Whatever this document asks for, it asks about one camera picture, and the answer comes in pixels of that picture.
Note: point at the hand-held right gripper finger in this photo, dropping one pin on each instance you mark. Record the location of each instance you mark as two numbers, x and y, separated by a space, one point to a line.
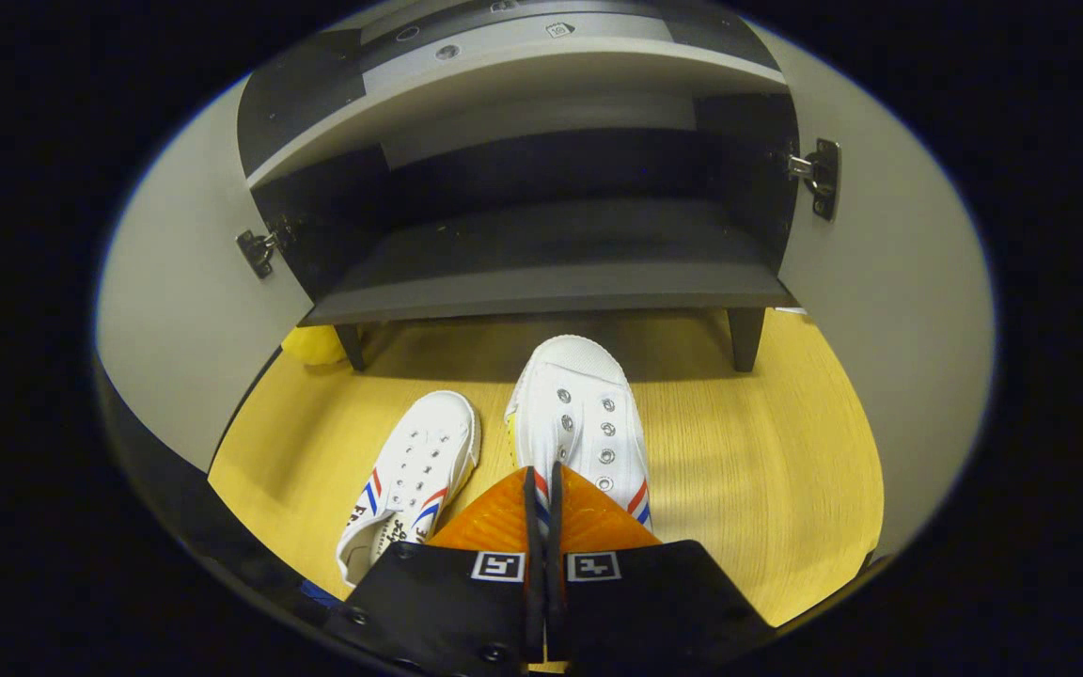
556 583
533 564

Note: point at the white striped canvas shoe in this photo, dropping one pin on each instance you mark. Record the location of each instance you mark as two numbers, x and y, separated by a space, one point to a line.
424 451
579 395

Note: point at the grey shoe cabinet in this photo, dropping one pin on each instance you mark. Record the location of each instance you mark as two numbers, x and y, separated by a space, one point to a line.
541 249

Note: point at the grey shoe cabinet door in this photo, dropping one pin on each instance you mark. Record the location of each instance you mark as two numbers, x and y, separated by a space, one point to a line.
889 310
184 329

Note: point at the yellow pineapple plush toy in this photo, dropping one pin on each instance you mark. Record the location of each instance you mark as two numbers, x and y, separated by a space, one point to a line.
314 346

